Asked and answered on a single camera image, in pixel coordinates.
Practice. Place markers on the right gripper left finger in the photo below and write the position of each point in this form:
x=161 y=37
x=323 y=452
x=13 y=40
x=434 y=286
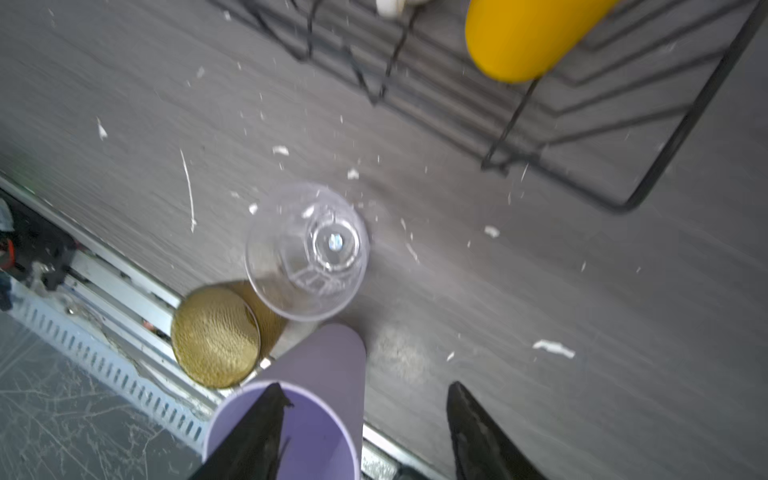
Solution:
x=253 y=449

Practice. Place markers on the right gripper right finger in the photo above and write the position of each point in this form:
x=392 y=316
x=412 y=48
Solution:
x=481 y=448

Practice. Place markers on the purple plastic cup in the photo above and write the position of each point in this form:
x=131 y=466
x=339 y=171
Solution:
x=324 y=378

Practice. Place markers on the yellow mug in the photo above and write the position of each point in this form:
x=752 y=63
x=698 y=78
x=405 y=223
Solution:
x=516 y=41

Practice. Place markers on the red inside white mug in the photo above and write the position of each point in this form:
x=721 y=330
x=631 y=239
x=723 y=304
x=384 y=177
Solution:
x=393 y=9

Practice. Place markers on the olive brown glass cup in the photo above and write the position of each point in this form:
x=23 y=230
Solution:
x=220 y=333

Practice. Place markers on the clear glass cup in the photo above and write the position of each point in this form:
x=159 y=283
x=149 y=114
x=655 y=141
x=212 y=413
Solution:
x=307 y=252

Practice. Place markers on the white cable duct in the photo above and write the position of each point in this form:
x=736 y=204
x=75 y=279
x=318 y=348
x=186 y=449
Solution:
x=107 y=364

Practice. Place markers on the black wire dish rack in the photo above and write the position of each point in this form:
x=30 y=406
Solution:
x=605 y=123

